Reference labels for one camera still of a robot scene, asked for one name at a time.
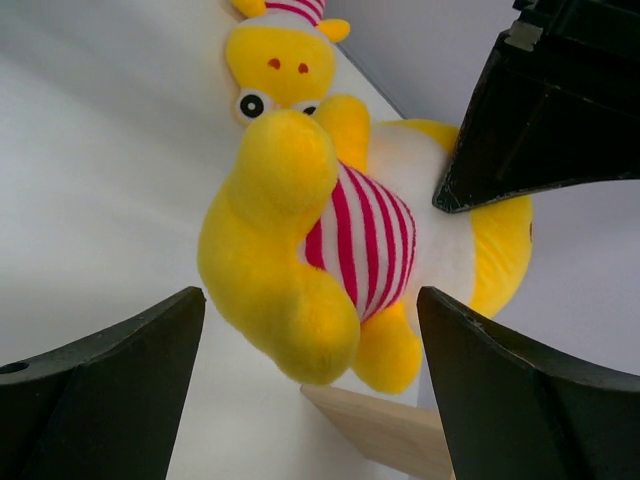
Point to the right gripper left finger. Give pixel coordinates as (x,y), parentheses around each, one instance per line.
(107,406)

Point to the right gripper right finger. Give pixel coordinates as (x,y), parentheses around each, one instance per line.
(515,408)

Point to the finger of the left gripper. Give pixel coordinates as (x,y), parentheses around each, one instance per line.
(556,105)

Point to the yellow frog plush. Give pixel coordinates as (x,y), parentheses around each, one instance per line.
(282,55)
(321,236)

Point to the wooden two-tier shelf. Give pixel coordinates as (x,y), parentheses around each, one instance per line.
(408,439)

